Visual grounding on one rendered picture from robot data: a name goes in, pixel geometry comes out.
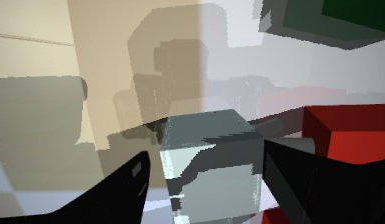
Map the red block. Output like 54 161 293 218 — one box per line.
264 104 385 165

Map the red tray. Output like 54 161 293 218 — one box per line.
261 208 291 224

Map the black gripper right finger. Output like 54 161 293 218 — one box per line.
262 139 385 224

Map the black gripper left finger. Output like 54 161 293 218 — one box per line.
0 150 151 224

